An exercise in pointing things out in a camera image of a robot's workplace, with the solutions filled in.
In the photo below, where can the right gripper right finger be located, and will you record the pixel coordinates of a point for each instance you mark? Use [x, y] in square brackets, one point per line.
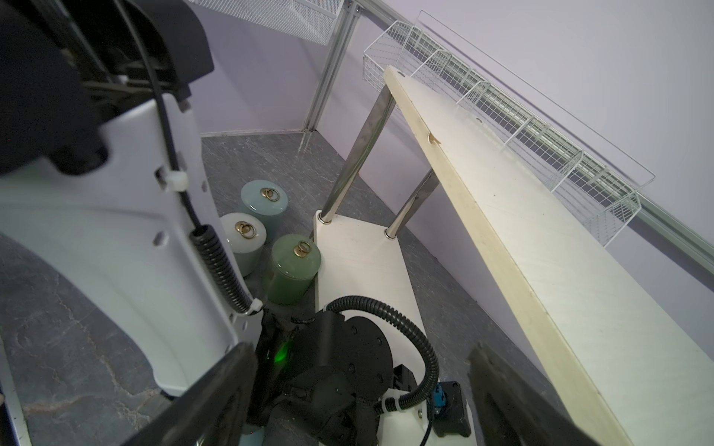
[510, 411]

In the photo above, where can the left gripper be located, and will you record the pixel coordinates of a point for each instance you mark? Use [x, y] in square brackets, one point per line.
[327, 375]

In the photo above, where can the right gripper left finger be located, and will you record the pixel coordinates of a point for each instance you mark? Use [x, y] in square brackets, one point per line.
[213, 411]

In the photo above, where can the small green canister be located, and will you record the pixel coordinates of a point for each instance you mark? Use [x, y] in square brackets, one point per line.
[294, 262]

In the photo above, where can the grey canister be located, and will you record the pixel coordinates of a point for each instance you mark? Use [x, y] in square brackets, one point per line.
[246, 237]

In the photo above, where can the light blue canister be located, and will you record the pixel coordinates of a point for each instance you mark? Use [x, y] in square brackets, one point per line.
[267, 202]

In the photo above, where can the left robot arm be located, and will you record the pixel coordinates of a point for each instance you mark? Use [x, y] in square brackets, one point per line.
[103, 178]

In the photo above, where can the white two-tier shelf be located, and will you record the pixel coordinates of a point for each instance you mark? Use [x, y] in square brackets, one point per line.
[626, 373]

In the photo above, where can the white mesh basket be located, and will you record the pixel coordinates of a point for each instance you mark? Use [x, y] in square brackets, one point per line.
[309, 20]

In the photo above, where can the long white wire basket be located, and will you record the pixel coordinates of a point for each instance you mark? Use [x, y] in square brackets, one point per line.
[598, 182]

